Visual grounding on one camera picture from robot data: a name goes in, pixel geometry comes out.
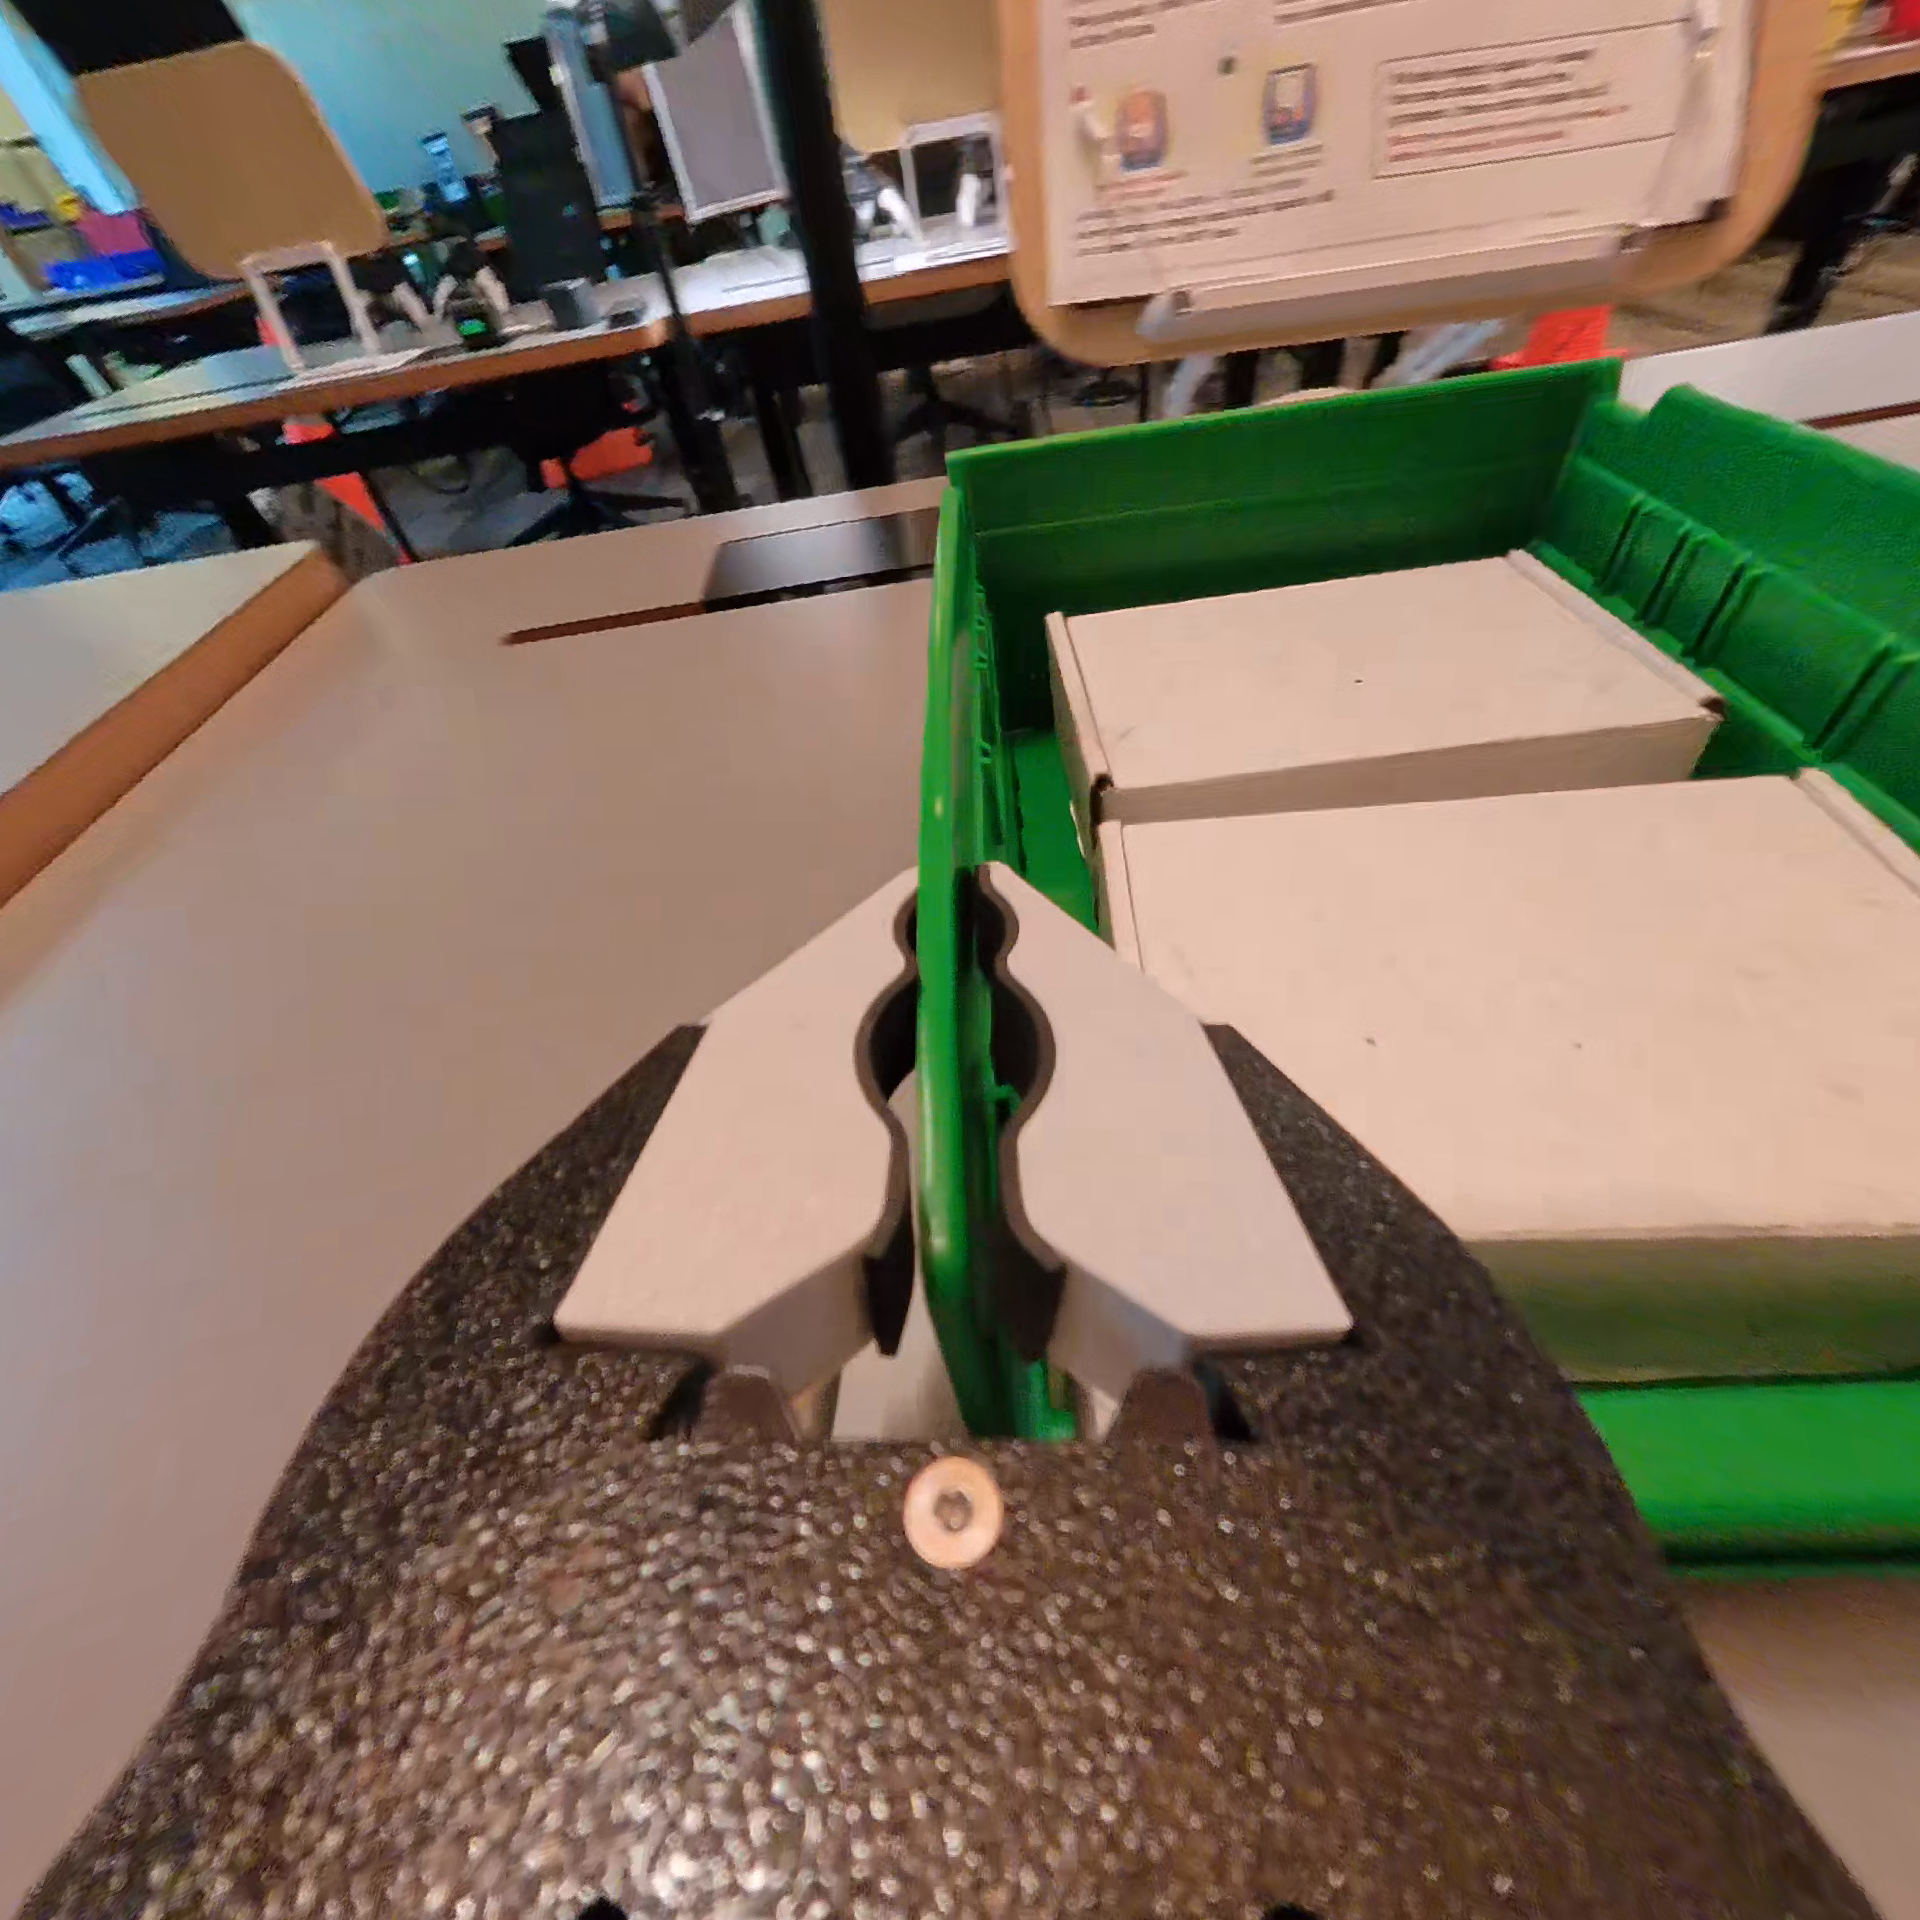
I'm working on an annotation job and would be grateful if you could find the red object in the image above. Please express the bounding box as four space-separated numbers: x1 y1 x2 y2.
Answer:
1496 304 1630 373

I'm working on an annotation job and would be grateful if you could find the long background table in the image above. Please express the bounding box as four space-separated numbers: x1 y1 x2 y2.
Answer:
0 240 1038 520

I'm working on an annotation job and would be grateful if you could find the printed instruction sheet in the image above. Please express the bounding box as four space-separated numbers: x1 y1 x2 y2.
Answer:
1042 0 1758 309

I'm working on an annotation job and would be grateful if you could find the green plastic bin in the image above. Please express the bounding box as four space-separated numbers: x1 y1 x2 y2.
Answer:
914 358 1920 1568

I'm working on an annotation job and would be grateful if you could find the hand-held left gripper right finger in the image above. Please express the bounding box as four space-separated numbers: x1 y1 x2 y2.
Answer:
976 862 1354 1434

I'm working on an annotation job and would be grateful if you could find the wooden display board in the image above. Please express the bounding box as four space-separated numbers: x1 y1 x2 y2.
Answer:
997 0 1832 365

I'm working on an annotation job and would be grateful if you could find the white cardboard mailer box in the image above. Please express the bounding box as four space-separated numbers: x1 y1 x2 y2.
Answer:
1045 550 1724 825
1095 773 1920 1386

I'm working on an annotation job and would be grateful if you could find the grey monitor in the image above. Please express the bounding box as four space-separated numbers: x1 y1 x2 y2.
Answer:
641 8 793 224

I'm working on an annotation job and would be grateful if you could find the brown and black board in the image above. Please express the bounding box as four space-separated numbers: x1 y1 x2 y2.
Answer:
76 36 393 288

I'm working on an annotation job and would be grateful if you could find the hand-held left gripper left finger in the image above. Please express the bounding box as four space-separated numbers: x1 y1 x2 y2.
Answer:
551 867 920 1426

